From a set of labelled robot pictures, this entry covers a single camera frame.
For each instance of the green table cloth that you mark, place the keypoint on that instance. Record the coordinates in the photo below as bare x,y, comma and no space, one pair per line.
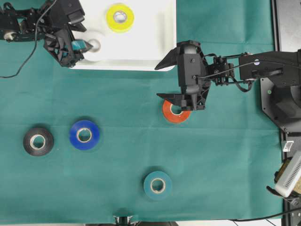
220,159

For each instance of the white tape roll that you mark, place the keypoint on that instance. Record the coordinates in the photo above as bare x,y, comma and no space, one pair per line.
97,40

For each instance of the black tape roll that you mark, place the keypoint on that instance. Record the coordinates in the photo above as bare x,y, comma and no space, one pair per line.
38,141

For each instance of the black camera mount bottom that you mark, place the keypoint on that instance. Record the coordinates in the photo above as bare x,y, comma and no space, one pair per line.
123,221

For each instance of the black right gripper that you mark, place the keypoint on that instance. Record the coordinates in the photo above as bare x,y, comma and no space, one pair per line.
194,74

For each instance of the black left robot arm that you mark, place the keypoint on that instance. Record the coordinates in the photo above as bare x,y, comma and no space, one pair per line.
21,25

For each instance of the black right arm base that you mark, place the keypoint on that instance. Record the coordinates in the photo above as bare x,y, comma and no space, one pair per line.
282,105

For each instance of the teal tape roll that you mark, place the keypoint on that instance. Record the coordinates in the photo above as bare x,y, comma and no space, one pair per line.
157,185

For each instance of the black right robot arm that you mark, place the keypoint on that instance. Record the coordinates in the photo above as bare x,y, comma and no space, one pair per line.
282,68

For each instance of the white plastic case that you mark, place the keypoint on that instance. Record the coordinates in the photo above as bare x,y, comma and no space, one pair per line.
151,37

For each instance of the white perforated box device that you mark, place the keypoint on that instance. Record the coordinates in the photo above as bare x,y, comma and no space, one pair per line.
290,176

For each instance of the yellow tape roll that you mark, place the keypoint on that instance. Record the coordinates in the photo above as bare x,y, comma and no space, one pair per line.
120,18

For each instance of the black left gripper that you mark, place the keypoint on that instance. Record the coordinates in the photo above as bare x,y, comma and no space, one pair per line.
61,18

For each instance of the red tape roll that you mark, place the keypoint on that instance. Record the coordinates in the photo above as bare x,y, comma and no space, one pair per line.
172,117

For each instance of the small white label tag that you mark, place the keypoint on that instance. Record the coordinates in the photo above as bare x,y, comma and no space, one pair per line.
287,145

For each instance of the blue tape roll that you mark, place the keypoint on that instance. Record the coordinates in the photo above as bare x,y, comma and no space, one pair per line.
84,135

